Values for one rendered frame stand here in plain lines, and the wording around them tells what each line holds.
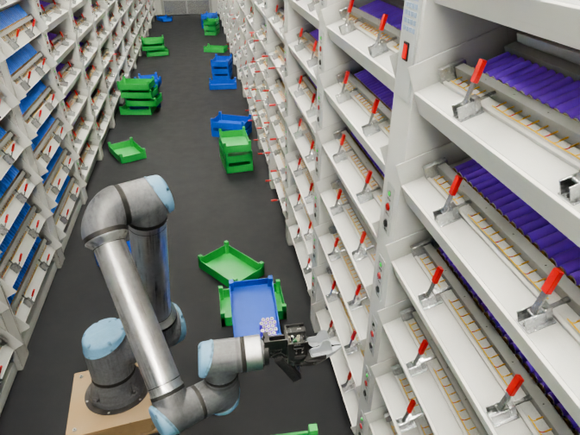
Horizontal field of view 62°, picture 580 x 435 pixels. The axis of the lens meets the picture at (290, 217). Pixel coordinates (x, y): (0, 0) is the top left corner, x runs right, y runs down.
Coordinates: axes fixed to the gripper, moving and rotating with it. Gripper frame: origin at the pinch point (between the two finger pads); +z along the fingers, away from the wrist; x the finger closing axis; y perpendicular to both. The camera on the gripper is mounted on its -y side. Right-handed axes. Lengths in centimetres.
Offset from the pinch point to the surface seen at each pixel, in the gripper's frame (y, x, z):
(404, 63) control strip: 75, 0, 9
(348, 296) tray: -7.1, 27.5, 11.5
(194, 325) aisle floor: -60, 78, -44
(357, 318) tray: -7.0, 17.1, 11.6
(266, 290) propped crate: -49, 84, -9
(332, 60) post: 60, 65, 12
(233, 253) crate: -58, 129, -22
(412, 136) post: 62, -5, 11
